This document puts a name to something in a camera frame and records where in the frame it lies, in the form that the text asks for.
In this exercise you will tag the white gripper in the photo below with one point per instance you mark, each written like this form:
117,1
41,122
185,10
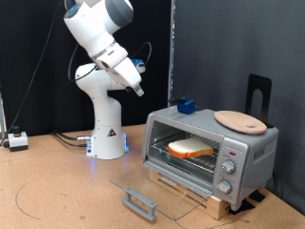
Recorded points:
125,71

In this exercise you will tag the slice of white bread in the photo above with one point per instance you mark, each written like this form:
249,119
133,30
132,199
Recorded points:
189,147

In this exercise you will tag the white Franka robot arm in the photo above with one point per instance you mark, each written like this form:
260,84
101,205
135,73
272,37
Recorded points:
105,120

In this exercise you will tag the silver oven knob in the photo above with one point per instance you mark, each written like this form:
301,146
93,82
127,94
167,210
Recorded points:
228,166
224,186

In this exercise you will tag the silver toaster oven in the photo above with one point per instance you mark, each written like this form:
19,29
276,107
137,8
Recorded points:
254,156

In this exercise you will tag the small round wooden board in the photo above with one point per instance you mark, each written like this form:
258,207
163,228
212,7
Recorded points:
239,121

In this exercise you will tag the black metal bookend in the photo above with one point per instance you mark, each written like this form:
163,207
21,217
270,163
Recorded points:
259,83

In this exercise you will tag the white power adapter box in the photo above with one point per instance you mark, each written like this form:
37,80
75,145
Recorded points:
18,140

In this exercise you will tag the slotted wooden block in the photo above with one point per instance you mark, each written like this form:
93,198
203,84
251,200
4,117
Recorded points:
219,206

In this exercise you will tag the black foam pad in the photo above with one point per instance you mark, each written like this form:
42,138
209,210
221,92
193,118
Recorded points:
241,206
257,195

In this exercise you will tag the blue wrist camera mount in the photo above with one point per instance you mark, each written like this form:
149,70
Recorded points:
138,65

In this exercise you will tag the metal frame post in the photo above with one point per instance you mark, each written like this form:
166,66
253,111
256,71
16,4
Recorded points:
2,117

